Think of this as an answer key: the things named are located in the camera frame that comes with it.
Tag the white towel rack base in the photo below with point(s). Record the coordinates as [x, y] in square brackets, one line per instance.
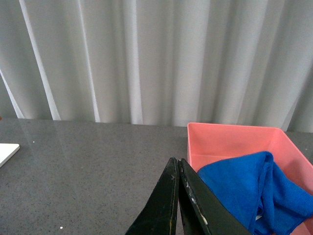
[7, 150]

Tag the blue microfiber cloth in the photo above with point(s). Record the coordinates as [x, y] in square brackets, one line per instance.
[254, 189]

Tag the pink plastic bin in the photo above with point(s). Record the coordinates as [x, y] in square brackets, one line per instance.
[209, 143]

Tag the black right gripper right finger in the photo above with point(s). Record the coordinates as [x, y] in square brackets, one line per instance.
[201, 211]

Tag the white pleated curtain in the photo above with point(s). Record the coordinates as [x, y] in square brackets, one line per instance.
[158, 62]

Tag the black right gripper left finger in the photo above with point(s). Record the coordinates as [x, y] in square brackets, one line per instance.
[159, 216]

